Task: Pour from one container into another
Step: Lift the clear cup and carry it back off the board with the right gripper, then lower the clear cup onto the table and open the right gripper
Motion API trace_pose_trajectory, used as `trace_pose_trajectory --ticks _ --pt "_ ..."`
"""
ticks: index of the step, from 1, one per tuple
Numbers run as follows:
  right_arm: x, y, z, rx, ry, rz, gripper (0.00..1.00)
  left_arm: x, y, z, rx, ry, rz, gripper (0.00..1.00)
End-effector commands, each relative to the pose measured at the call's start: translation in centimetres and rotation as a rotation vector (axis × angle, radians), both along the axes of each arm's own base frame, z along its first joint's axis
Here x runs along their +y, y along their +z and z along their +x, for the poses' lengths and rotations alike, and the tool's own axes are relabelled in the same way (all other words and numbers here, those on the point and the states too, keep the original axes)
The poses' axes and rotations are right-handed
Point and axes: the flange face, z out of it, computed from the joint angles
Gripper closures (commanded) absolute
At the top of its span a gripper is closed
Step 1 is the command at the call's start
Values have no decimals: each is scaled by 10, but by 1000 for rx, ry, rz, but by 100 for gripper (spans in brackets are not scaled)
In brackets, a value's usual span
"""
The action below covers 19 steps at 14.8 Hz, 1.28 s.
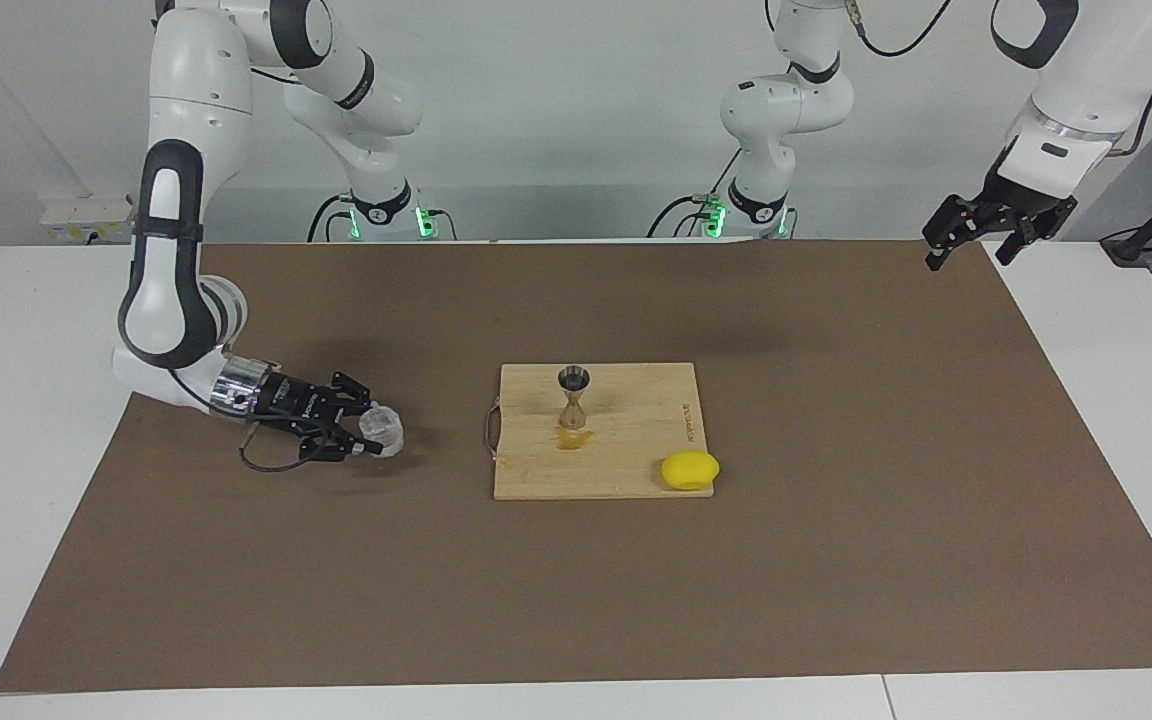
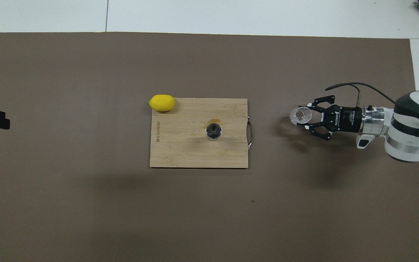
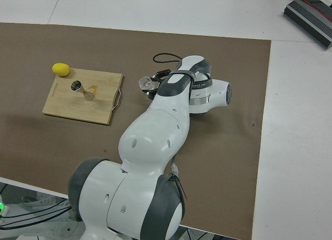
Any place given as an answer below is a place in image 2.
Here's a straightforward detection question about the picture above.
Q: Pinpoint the small clear glass cup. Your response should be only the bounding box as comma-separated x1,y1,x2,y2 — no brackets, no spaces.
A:
290,106,312,126

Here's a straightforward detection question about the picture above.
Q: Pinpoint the wooden cutting board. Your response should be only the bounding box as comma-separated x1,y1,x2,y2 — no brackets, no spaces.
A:
149,98,254,168

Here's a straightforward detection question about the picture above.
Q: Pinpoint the steel double jigger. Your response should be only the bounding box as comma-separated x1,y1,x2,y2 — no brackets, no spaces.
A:
206,123,222,140

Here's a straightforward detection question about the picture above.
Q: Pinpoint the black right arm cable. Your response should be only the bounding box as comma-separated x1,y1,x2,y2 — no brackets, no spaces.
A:
325,83,395,108

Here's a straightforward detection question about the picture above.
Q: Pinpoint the brown table mat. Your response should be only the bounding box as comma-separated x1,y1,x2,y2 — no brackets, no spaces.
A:
0,32,419,262

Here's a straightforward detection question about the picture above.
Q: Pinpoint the yellow lemon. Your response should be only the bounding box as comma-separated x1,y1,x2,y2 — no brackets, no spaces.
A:
148,94,176,112

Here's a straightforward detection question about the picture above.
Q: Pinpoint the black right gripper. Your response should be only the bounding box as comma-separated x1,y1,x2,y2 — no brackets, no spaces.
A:
297,95,363,140

